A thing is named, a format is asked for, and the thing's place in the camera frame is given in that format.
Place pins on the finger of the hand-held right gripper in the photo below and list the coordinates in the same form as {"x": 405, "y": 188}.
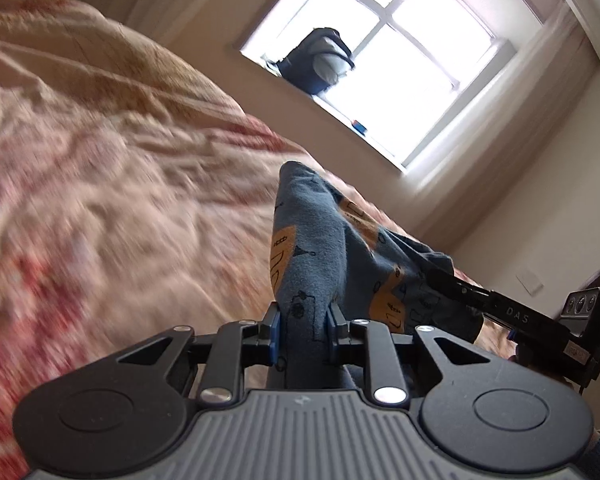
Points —
{"x": 455, "y": 287}

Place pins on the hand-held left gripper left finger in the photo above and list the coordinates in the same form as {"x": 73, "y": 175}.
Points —
{"x": 275, "y": 332}

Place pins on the blue printed pants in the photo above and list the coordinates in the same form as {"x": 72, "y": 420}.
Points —
{"x": 305, "y": 240}

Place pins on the pink floral blanket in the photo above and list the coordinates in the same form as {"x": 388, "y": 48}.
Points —
{"x": 105, "y": 185}

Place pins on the dark blue backpack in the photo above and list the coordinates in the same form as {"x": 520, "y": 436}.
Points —
{"x": 315, "y": 62}

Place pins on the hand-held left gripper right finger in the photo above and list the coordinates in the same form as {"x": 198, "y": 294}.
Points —
{"x": 333, "y": 332}

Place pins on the white framed window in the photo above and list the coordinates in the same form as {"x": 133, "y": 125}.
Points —
{"x": 405, "y": 60}

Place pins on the small blue box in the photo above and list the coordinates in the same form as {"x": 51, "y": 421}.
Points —
{"x": 360, "y": 126}

